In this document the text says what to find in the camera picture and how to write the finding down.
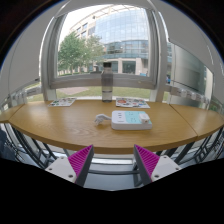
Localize glass office building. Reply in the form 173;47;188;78
68;4;151;76

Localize short wall socket rail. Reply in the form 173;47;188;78
0;87;43;108

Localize white and teal power strip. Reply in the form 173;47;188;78
110;110;153;131

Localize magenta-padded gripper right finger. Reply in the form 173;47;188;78
133;144;183;186

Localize clear bottle with black cap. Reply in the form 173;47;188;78
100;61;114;103

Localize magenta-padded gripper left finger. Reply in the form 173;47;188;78
44;144;95;188

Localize large colourful sticker sheet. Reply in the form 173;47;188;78
115;97;151;109

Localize small colourful sticker sheet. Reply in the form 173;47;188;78
48;97;78;108

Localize grey window frame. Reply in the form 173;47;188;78
39;3;168;103

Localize long wall socket rail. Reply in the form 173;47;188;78
169;84;214;105

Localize green tree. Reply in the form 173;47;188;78
57;31;105;75

